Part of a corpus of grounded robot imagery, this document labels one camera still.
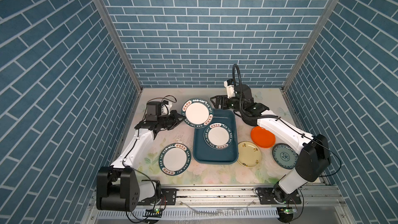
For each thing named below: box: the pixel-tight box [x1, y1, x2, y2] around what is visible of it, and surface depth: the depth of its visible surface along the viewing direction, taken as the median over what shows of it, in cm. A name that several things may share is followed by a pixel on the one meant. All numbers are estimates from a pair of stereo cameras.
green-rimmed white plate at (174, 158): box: [158, 143, 192, 176], surface depth 87 cm
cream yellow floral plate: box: [237, 141, 263, 168], surface depth 88 cm
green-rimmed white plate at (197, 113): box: [181, 98, 214, 129], surface depth 86 cm
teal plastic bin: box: [192, 108, 239, 165], surface depth 90 cm
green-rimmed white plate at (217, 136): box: [203, 122, 233, 150], surface depth 96 cm
